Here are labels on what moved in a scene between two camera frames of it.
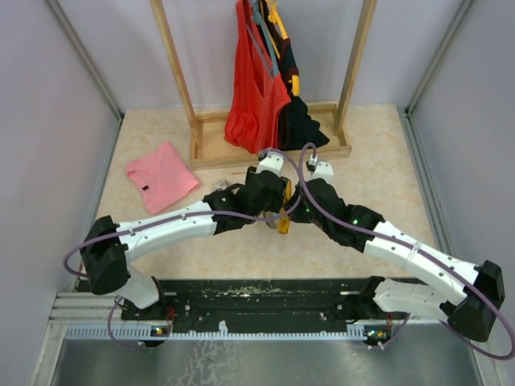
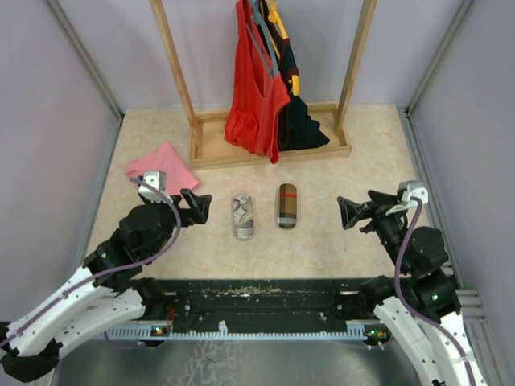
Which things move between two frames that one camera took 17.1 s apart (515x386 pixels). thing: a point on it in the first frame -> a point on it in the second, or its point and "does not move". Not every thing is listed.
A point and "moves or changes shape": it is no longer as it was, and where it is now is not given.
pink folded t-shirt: (162, 178) does not move
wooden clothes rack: (208, 148) does not move
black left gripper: (277, 203) -> (200, 203)
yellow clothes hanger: (274, 18) does not move
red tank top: (256, 96) does not move
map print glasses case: (222, 185) moves or changes shape
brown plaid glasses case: (269, 218) moves or changes shape
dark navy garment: (297, 130) does not move
